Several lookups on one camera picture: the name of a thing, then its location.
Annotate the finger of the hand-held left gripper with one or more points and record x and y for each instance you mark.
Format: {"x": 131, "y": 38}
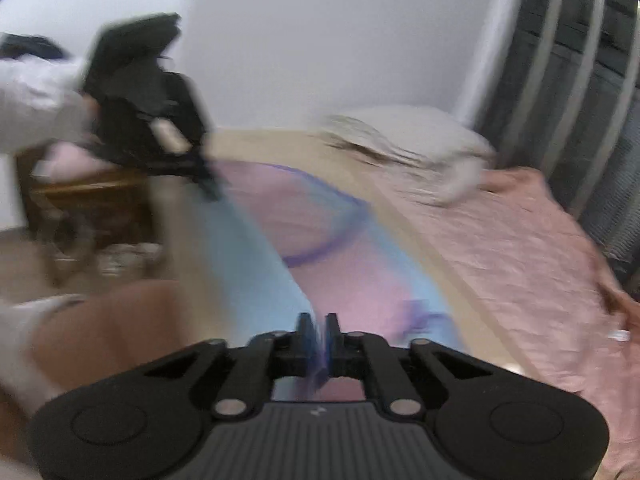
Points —
{"x": 209, "y": 180}

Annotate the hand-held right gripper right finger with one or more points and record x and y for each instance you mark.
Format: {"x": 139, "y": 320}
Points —
{"x": 332, "y": 332}

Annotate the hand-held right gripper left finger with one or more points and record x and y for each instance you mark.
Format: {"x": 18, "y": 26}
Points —
{"x": 304, "y": 331}

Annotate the pink and blue garment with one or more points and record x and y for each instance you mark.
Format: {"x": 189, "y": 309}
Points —
{"x": 270, "y": 260}

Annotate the person's left forearm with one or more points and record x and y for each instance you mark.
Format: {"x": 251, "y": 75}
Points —
{"x": 40, "y": 102}

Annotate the beige bed mat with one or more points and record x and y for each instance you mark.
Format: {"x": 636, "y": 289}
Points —
{"x": 280, "y": 147}

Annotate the pink cloth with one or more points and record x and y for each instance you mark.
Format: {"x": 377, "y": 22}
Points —
{"x": 67, "y": 160}

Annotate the pale shoes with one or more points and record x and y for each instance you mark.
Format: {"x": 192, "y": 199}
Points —
{"x": 127, "y": 257}

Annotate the wooden nightstand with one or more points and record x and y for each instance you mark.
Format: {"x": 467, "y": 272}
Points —
{"x": 95, "y": 205}

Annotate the dark cloth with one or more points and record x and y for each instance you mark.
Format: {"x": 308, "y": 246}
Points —
{"x": 27, "y": 45}

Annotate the pink blanket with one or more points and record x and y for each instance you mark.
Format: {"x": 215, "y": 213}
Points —
{"x": 515, "y": 260}

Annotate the white pillow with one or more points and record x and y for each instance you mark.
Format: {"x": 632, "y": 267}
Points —
{"x": 415, "y": 140}

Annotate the person's white shorts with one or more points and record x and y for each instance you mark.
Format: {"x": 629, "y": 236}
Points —
{"x": 22, "y": 345}

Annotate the dark grey striped curtain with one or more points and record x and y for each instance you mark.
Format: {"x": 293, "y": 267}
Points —
{"x": 565, "y": 85}

